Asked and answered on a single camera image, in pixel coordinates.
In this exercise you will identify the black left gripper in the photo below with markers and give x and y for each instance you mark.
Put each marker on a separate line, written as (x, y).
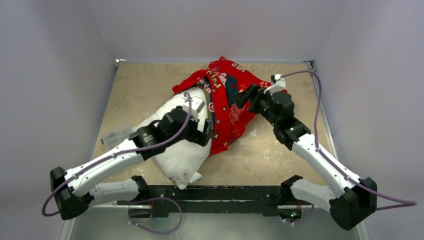
(198, 137)

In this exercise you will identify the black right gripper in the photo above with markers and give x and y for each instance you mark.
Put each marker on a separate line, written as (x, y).
(254, 100)

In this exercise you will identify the red printed pillowcase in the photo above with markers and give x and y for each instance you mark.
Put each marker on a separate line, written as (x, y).
(220, 81)

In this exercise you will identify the white pillow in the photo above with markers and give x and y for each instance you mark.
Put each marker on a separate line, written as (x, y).
(181, 161)

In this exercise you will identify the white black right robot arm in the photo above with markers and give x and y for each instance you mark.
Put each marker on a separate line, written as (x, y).
(328, 172)

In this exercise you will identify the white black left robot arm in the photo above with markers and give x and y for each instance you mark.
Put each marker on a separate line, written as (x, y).
(76, 189)

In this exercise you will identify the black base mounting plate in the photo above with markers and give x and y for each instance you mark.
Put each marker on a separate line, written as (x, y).
(269, 201)

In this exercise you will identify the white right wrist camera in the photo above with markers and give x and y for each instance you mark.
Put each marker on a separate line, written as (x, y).
(278, 84)

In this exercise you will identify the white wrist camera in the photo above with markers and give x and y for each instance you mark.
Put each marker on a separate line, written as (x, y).
(194, 106)
(278, 84)

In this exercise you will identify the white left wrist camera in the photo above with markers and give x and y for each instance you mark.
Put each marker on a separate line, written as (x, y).
(194, 106)

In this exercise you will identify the metal corner bracket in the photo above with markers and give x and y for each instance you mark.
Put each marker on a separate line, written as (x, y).
(119, 62)

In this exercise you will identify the aluminium front frame rail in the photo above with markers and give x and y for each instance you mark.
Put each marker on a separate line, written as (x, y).
(130, 190)

